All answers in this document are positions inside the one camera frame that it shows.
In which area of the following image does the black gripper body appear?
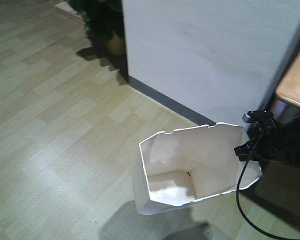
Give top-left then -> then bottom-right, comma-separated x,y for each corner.
234,131 -> 282,162

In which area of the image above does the white plastic trash bin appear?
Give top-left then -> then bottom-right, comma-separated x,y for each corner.
133,122 -> 262,215

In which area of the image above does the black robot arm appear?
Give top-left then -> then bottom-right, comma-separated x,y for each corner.
234,110 -> 300,162

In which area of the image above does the wooden desk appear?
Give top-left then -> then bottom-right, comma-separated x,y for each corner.
275,52 -> 300,108

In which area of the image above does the potted green plant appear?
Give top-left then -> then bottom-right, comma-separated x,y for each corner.
67,0 -> 126,56

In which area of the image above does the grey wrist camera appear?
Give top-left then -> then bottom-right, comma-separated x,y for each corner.
242,110 -> 274,124

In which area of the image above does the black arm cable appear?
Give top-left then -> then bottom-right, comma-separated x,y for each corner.
235,139 -> 291,240

